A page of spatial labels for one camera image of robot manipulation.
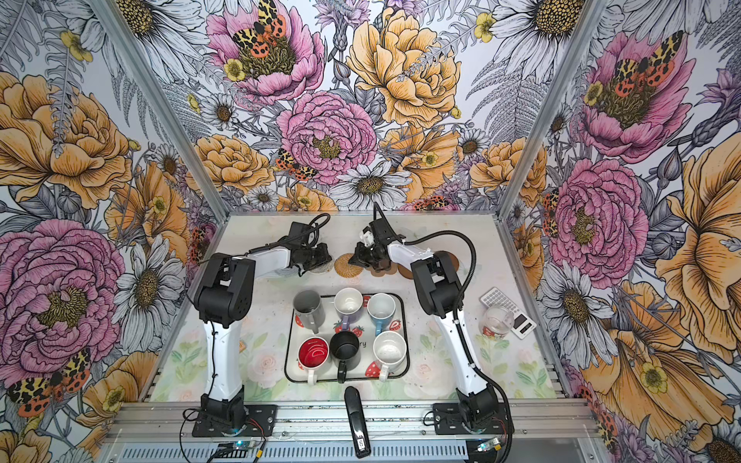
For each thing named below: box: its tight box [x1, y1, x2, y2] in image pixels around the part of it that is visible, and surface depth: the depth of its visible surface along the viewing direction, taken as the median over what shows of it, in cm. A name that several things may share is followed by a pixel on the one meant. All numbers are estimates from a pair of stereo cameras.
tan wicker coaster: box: [333, 252, 364, 279], surface depth 107 cm
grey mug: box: [293, 289, 326, 334], surface depth 87 cm
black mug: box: [329, 330, 360, 384], surface depth 81 cm
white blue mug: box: [366, 292, 397, 337], surface depth 88 cm
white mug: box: [372, 329, 408, 383], surface depth 82 cm
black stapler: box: [344, 385, 372, 459], surface depth 73 cm
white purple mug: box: [333, 287, 364, 331], surface depth 91 cm
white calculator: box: [478, 286, 538, 340], surface depth 96 cm
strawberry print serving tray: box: [284, 293, 411, 383], surface depth 87 cm
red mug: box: [297, 335, 330, 386], surface depth 81 cm
